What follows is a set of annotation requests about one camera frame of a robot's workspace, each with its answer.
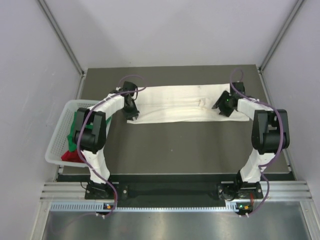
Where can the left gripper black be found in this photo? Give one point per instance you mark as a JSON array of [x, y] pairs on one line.
[[134, 113]]

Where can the red t shirt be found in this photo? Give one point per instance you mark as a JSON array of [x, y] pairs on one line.
[[71, 156]]

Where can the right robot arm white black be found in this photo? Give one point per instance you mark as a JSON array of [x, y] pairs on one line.
[[269, 136]]

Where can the left aluminium frame post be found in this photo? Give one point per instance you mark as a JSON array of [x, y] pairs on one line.
[[60, 35]]

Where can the white t shirt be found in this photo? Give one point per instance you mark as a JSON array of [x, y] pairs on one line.
[[182, 103]]

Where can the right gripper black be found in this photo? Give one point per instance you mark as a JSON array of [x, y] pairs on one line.
[[219, 104]]

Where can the grey slotted cable duct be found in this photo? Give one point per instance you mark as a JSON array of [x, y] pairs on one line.
[[103, 207]]

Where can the white plastic laundry basket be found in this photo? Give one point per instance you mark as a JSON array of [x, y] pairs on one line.
[[58, 144]]

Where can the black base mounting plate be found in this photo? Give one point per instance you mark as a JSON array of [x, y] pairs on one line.
[[161, 201]]

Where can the right aluminium frame post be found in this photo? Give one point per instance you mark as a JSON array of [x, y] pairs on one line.
[[284, 27]]

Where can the aluminium frame post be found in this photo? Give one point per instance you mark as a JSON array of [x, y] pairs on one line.
[[60, 35], [284, 27]]

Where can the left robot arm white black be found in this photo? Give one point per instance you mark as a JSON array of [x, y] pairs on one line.
[[91, 130]]

